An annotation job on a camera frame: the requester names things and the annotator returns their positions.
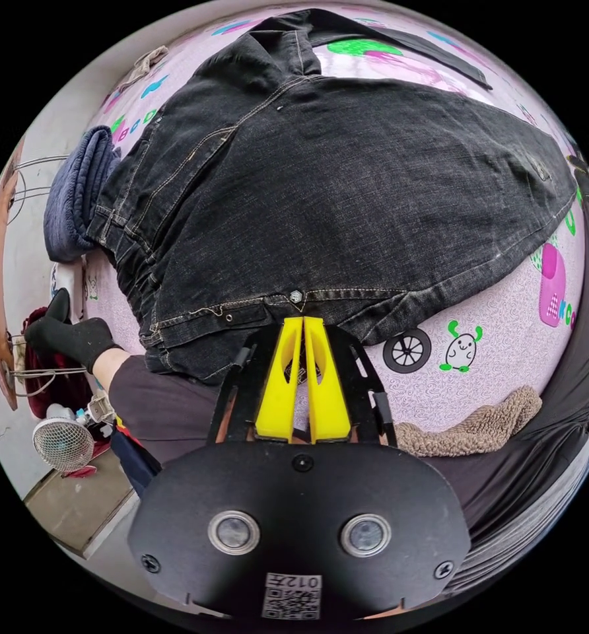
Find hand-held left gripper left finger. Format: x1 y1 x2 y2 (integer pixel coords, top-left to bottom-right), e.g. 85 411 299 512
254 317 304 444

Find beige cloth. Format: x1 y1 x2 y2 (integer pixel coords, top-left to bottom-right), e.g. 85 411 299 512
123 45 170 88

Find black jeans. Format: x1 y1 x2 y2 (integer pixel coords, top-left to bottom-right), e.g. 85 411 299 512
85 9 580 383

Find small white fan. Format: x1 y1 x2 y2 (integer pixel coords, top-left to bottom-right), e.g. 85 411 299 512
30 402 115 476

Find red garment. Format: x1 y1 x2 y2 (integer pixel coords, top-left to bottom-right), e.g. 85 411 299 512
20 306 95 411

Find brown fuzzy cloth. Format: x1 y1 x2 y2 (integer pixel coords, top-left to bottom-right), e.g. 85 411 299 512
392 385 544 458

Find bed with pink printed sheet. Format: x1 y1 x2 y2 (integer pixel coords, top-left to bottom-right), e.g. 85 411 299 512
79 7 589 459

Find dark blue folded blanket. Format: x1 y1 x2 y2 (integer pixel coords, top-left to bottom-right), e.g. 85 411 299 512
43 125 123 264

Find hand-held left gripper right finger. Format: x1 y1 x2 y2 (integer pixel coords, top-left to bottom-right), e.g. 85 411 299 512
303 316 351 444

